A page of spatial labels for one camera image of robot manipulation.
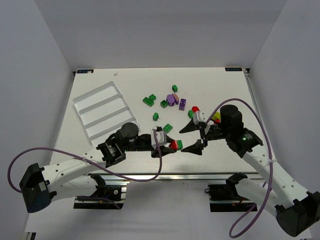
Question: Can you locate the red sloped lego brick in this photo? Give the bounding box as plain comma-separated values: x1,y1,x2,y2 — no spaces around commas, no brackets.
169,140,179,150

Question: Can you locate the green small lego brick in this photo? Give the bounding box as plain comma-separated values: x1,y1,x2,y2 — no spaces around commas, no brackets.
175,140,183,151

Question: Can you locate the green rounded lego brick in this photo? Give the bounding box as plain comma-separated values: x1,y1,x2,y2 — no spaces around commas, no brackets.
187,110,194,119

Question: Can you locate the red rounded lego brick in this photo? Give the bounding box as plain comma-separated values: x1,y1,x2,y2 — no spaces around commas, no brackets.
191,106,199,113

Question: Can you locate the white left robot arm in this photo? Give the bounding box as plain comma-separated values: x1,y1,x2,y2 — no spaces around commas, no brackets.
19,122,176,213

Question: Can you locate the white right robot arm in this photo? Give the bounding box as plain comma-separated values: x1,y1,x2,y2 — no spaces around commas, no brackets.
180,104,320,237

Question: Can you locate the green flat square brick lower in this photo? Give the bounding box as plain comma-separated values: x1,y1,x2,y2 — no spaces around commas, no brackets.
163,123,173,133

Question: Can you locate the lime lego brick left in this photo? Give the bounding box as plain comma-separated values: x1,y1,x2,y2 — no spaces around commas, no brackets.
211,111,221,123

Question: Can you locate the purple flat lego brick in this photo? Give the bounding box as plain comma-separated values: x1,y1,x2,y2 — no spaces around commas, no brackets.
178,98,187,111

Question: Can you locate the green flat long brick lower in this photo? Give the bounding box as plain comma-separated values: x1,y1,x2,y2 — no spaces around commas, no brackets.
152,112,159,121

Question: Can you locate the purple rounded lego stack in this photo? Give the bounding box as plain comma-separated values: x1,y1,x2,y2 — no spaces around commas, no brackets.
166,93,180,107

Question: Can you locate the green square brick middle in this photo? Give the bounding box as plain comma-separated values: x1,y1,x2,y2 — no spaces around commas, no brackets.
160,100,169,108

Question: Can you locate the white divided sorting tray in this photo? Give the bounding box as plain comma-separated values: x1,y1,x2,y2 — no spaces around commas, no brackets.
72,81,138,147

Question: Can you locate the green flat brick far left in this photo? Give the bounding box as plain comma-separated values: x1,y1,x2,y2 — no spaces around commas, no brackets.
142,97,154,107

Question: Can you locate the green small brick top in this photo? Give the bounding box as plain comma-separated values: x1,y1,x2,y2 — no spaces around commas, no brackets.
172,85,178,93

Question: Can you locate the green square brick upper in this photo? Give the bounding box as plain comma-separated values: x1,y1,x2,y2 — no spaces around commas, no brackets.
149,94,156,101

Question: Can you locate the blue label sticker right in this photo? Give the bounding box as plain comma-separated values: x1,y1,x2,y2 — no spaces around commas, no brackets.
224,67,243,72

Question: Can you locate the blue label sticker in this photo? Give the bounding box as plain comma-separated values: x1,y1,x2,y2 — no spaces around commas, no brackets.
76,69,94,74
224,67,243,72

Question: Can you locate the blue label sticker left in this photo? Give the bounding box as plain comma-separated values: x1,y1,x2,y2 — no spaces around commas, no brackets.
76,69,94,74

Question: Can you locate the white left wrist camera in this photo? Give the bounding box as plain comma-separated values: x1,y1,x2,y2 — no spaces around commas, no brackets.
150,127,168,149

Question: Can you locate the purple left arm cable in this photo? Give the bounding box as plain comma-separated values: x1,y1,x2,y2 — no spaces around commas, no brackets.
6,126,163,193

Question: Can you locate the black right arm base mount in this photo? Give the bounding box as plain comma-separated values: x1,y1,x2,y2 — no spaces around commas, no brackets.
204,172,258,213

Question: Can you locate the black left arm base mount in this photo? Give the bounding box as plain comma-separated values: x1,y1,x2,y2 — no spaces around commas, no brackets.
73,174,129,210

